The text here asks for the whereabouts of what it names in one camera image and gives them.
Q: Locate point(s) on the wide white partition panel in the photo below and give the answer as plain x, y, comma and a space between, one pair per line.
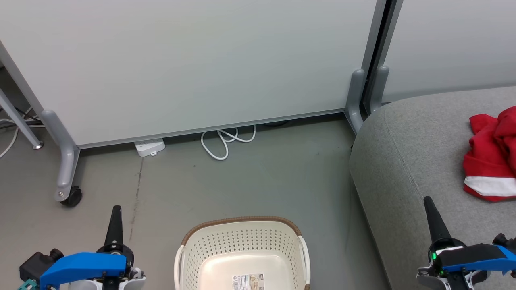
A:
193, 64

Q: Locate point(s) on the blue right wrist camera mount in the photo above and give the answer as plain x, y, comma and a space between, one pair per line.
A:
483, 264

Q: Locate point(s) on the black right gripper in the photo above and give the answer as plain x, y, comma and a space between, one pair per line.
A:
471, 251

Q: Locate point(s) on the narrow white partition panel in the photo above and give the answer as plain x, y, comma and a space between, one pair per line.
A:
455, 44

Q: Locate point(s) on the grey partition foot with caster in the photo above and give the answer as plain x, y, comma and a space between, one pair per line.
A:
64, 153

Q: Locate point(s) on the red and white garment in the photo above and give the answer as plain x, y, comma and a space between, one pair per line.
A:
489, 161

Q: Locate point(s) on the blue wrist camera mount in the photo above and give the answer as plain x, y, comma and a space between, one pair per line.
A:
483, 264
80, 266

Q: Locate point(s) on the grey metal table leg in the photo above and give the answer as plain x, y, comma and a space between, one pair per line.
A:
20, 123

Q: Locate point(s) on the printed basket label sticker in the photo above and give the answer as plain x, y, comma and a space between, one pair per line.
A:
248, 282

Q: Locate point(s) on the grey fabric sofa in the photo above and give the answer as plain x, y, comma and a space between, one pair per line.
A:
411, 169

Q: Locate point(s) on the cream perforated laundry basket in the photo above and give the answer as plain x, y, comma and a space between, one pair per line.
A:
242, 245

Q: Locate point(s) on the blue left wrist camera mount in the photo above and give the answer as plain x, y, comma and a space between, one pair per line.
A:
80, 266

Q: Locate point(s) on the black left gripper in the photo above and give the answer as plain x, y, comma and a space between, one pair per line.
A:
38, 266

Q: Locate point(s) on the white power strip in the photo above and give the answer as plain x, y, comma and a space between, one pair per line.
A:
150, 147

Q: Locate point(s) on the black caster wheel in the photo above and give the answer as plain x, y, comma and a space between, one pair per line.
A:
73, 197

